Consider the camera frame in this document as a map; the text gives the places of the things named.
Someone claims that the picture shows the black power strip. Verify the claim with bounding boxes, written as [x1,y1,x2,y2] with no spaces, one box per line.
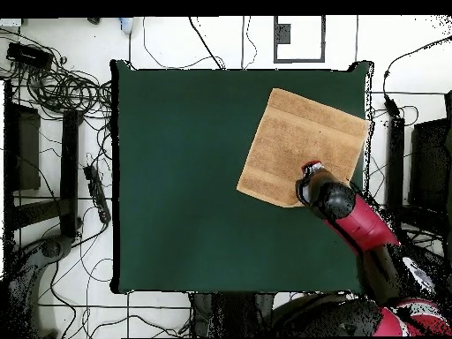
[83,164,113,224]

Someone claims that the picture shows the black box device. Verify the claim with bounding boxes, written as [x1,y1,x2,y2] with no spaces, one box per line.
[5,41,55,71]

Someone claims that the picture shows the tangled black cables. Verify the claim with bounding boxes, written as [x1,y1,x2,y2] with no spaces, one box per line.
[0,27,114,121]

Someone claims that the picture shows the black cable with adapter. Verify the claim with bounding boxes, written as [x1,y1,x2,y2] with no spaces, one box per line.
[381,34,452,118]

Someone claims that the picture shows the thin black cable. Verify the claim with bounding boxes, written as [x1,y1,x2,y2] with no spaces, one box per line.
[141,16,227,71]
[242,16,259,71]

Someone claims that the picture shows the grey stand base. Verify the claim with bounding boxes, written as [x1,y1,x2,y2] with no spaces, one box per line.
[6,234,77,338]

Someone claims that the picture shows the grey rectangular floor frame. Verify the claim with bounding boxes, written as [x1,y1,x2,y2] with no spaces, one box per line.
[273,15,327,64]

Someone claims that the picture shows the dark green table cloth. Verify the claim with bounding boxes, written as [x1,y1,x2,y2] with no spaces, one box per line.
[109,58,374,296]

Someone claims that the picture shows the long black cable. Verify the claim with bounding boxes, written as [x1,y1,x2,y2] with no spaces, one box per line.
[187,16,226,71]

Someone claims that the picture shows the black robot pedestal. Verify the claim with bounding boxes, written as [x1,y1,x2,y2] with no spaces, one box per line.
[189,292,275,338]

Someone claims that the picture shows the black bar stand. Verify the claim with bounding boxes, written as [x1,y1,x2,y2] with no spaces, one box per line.
[386,116,406,209]
[11,109,84,239]

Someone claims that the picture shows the tan terry towel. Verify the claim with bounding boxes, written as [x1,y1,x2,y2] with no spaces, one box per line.
[236,87,371,208]

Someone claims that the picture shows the dark flat panel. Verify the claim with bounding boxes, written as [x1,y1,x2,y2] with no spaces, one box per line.
[4,102,42,192]
[408,117,452,213]

